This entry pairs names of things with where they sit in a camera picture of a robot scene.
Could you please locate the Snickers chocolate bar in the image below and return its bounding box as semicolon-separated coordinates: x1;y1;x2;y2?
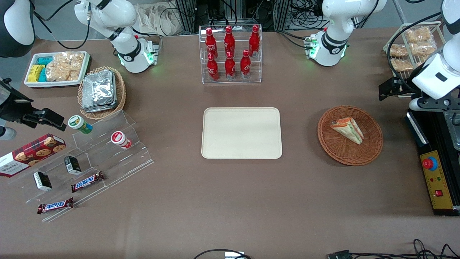
37;197;74;215
71;171;105;193

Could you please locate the black looped cable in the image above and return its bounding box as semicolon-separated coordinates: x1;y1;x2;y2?
193;249;252;259

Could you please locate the black yellow control box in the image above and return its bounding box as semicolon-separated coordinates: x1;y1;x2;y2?
405;108;460;216

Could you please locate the small black carton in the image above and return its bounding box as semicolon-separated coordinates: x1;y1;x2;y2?
33;171;53;191
64;155;82;176

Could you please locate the white cloth bag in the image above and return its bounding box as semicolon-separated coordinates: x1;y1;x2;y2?
135;3;184;36

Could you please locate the white right wrist cylinder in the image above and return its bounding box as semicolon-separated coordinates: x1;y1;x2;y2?
0;126;17;141

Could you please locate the black cable with connector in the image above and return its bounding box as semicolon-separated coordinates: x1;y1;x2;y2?
327;239;460;259

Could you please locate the red tartan cookie box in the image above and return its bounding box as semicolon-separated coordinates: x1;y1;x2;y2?
0;133;67;178

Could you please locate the yellow snack packet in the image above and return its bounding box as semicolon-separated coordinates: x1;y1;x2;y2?
28;65;45;82

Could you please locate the clear bag of crackers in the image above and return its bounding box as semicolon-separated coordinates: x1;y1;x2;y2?
46;51;85;82

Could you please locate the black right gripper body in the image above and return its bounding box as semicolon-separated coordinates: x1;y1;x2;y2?
0;78;36;123

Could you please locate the bagged fried snack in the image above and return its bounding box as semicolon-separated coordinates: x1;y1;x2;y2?
391;58;414;72
405;27;433;44
389;44;408;58
415;55;433;69
411;42;437;56

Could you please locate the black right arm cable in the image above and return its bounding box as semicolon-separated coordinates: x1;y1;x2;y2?
33;0;90;50

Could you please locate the oval light wicker basket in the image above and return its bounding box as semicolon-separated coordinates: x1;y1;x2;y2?
77;66;127;121

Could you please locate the clear acrylic bottle rack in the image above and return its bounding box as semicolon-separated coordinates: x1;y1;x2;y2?
199;24;263;85

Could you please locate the red yogurt cup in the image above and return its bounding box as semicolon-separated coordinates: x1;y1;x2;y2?
110;131;132;149

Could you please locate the metal wire rack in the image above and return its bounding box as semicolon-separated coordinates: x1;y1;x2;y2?
382;21;446;98

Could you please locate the silver foil pack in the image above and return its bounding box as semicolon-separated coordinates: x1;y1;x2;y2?
83;70;117;108
81;99;118;113

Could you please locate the red cola bottle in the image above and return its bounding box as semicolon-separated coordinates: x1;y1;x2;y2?
205;28;218;60
207;53;220;81
240;50;251;79
224;26;235;58
225;51;236;80
249;25;260;57

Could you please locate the clear acrylic step stand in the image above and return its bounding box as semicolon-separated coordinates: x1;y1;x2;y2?
9;110;155;223

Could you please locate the round dark wicker basket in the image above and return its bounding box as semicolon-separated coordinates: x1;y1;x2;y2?
317;105;383;166

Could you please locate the triangle sandwich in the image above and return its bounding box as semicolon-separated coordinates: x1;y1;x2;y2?
330;117;364;145

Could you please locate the clear plastic container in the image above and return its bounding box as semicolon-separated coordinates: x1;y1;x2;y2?
445;112;460;151

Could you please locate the aluminium frame post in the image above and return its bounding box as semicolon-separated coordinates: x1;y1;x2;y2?
272;0;292;31
175;0;197;33

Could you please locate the black cable bundle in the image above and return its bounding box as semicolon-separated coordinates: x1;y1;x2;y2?
290;0;329;30

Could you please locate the beige plastic tray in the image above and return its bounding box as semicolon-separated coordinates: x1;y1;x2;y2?
201;107;283;159

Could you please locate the white rectangular snack tray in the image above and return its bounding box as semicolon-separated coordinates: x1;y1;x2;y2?
24;51;90;88

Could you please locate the green yogurt cup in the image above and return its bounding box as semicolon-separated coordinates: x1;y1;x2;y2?
68;115;93;135

